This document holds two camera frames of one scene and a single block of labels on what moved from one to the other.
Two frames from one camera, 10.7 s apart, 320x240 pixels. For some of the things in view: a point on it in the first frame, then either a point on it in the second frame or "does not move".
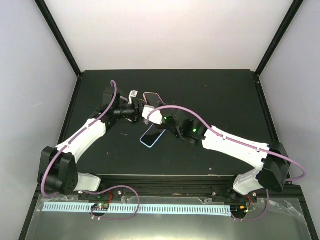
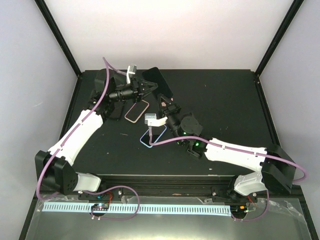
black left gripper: (138, 109) -> (137, 95)
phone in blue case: (150, 138) does not move
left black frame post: (59, 37) does not move
